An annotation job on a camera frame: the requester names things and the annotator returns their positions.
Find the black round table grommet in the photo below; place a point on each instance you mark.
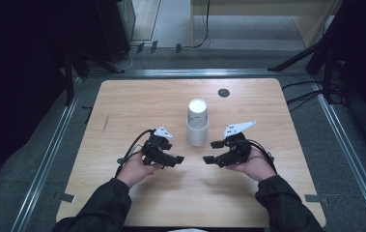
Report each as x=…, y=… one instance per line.
x=224, y=92

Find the light wooden cabinet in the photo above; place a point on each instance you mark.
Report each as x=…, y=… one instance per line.
x=312, y=22

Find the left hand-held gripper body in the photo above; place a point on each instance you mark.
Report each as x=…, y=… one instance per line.
x=150, y=150

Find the dark tape strip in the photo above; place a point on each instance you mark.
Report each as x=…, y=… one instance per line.
x=140, y=47
x=178, y=48

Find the black computer tower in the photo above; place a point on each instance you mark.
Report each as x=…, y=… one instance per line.
x=116, y=29

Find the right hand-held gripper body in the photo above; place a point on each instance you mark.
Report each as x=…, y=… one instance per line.
x=240, y=148

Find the black metal stand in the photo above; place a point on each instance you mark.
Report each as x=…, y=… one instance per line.
x=328, y=74
x=69, y=83

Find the metal floor rail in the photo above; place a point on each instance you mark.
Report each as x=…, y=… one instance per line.
x=47, y=164
x=187, y=73
x=340, y=135

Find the grey tape piece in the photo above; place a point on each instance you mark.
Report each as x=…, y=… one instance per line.
x=66, y=197
x=314, y=198

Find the stack of white paper cups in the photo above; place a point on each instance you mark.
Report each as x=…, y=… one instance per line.
x=197, y=135

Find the person's right hand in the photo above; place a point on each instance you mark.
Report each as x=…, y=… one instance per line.
x=254, y=166

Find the person's left hand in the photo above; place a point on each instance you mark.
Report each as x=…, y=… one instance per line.
x=135, y=170

